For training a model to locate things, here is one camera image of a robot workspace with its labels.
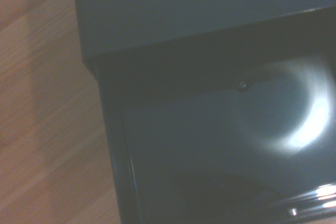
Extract dark grey metal drawer cabinet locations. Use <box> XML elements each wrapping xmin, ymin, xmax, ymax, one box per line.
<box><xmin>70</xmin><ymin>0</ymin><xmax>336</xmax><ymax>78</ymax></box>

